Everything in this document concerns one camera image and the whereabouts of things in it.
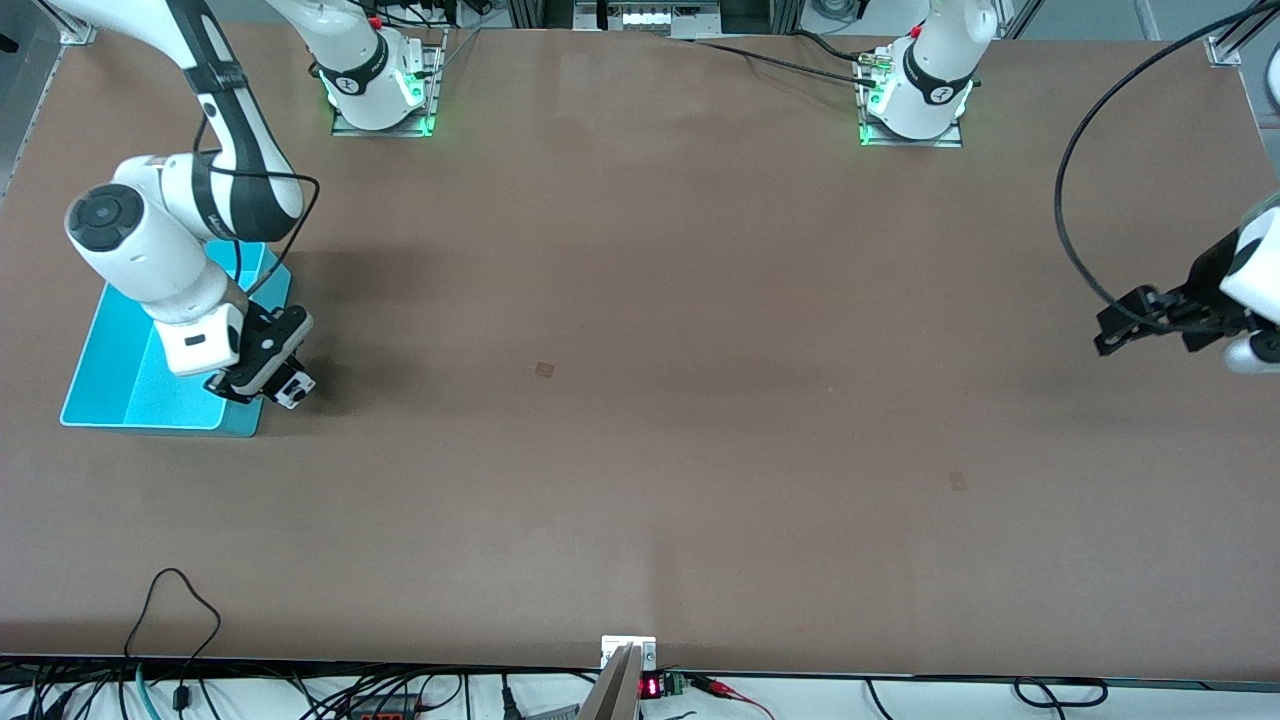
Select black cable to arm base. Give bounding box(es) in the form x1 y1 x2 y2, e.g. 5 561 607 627
688 30 883 89

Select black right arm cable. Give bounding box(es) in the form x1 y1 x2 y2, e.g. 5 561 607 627
192 108 322 303

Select red clip leads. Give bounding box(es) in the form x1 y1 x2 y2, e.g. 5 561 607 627
688 674 777 720

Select cyan plastic storage bin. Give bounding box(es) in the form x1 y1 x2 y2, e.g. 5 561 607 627
59 237 294 439

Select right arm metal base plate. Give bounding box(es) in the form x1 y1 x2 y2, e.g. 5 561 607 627
330 28 447 138

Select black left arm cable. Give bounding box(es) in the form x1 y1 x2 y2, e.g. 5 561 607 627
1054 0 1280 313

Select thin black looped cable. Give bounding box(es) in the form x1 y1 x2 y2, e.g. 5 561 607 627
124 567 223 720

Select white power strip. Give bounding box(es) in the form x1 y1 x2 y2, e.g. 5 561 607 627
574 0 723 37

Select grey front camera mount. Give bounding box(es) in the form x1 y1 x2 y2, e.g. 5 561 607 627
576 634 658 720

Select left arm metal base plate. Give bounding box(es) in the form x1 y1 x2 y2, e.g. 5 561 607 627
858 48 965 149

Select coiled black cable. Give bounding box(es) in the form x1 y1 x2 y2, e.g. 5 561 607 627
1012 677 1110 710

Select white jeep toy black roof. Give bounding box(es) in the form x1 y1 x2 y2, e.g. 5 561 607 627
270 368 318 410

